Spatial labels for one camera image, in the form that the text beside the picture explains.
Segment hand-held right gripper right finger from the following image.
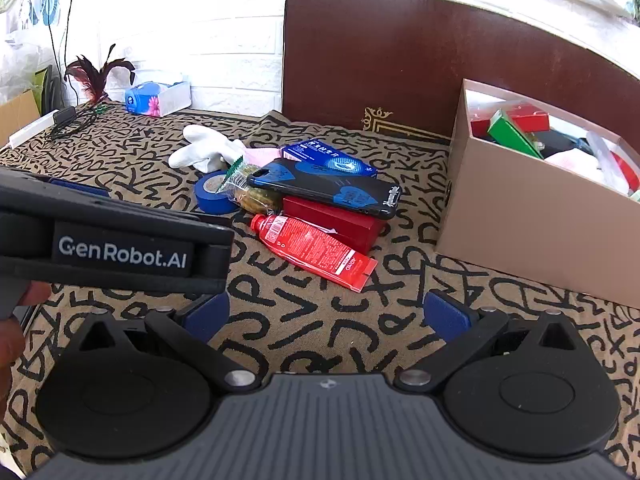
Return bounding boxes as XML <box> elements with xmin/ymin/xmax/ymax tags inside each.
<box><xmin>395</xmin><ymin>287</ymin><xmax>583</xmax><ymax>396</ymax></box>

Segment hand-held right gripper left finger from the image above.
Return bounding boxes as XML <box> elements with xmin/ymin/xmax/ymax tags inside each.
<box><xmin>65</xmin><ymin>290</ymin><xmax>263</xmax><ymax>394</ymax></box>

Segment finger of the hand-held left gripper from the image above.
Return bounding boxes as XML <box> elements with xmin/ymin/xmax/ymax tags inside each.
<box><xmin>47</xmin><ymin>176</ymin><xmax>113</xmax><ymax>201</ymax></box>

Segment brown cardboard box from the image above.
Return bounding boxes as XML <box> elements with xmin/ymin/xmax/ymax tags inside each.
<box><xmin>434</xmin><ymin>78</ymin><xmax>640</xmax><ymax>309</ymax></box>

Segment red tube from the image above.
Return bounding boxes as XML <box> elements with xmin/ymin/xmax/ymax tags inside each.
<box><xmin>249</xmin><ymin>213</ymin><xmax>379</xmax><ymax>293</ymax></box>

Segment clear green snack packet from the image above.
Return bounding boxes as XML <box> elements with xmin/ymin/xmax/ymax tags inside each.
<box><xmin>221</xmin><ymin>156</ymin><xmax>287</xmax><ymax>216</ymax></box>

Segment red rectangular box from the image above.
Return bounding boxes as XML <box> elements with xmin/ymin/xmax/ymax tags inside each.
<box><xmin>281</xmin><ymin>195</ymin><xmax>387</xmax><ymax>256</ymax></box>

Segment black phone case blue hearts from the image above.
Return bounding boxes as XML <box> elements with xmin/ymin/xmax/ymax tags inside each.
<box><xmin>245</xmin><ymin>157</ymin><xmax>404</xmax><ymax>220</ymax></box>

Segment person's left hand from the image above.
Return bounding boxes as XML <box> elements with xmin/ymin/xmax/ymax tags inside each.
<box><xmin>0</xmin><ymin>281</ymin><xmax>53</xmax><ymax>396</ymax></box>

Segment white plastic bar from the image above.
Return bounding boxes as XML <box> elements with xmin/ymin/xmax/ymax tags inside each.
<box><xmin>7</xmin><ymin>111</ymin><xmax>57</xmax><ymax>149</ymax></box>

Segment letter-patterned brown blanket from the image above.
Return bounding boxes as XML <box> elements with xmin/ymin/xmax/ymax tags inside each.
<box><xmin>0</xmin><ymin>100</ymin><xmax>640</xmax><ymax>478</ymax></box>

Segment small open cardboard carton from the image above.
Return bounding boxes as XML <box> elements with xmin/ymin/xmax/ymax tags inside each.
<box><xmin>0</xmin><ymin>89</ymin><xmax>42</xmax><ymax>147</ymax></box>

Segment blue tape roll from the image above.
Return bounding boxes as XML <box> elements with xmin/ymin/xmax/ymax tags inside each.
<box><xmin>194</xmin><ymin>170</ymin><xmax>242</xmax><ymax>216</ymax></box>

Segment blue floral tissue pack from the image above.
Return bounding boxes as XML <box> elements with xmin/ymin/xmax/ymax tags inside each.
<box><xmin>123</xmin><ymin>80</ymin><xmax>193</xmax><ymax>119</ymax></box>

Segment dark red feather toy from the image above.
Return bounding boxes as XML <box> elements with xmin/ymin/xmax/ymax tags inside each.
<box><xmin>64</xmin><ymin>55</ymin><xmax>136</xmax><ymax>107</ymax></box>

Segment white glove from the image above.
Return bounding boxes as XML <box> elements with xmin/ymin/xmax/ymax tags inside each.
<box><xmin>168</xmin><ymin>124</ymin><xmax>247</xmax><ymax>174</ymax></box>

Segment pink sock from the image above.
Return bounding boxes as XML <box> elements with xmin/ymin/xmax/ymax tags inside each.
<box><xmin>244</xmin><ymin>147</ymin><xmax>287</xmax><ymax>167</ymax></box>

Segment green box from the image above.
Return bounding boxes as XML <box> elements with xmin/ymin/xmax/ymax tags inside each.
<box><xmin>487</xmin><ymin>108</ymin><xmax>546</xmax><ymax>161</ymax></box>

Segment blue printed carton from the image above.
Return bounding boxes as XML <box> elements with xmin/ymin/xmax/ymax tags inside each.
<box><xmin>279</xmin><ymin>138</ymin><xmax>379</xmax><ymax>179</ymax></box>

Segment pink cloth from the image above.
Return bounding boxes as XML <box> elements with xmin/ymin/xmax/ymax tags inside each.
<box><xmin>544</xmin><ymin>147</ymin><xmax>603</xmax><ymax>173</ymax></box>

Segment red gift box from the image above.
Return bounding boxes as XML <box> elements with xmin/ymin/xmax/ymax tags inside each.
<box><xmin>470</xmin><ymin>104</ymin><xmax>551</xmax><ymax>137</ymax></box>

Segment clear plastic wrapped item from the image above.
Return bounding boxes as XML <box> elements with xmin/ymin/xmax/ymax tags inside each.
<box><xmin>584</xmin><ymin>130</ymin><xmax>632</xmax><ymax>197</ymax></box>

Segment dark brown wooden headboard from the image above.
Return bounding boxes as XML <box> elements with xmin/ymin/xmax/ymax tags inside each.
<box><xmin>281</xmin><ymin>0</ymin><xmax>640</xmax><ymax>147</ymax></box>

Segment black charger with cable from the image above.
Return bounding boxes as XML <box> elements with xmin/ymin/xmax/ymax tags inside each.
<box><xmin>49</xmin><ymin>106</ymin><xmax>99</xmax><ymax>139</ymax></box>

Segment thin black hanging cable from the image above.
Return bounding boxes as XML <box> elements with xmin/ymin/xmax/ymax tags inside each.
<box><xmin>46</xmin><ymin>0</ymin><xmax>78</xmax><ymax>106</ymax></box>

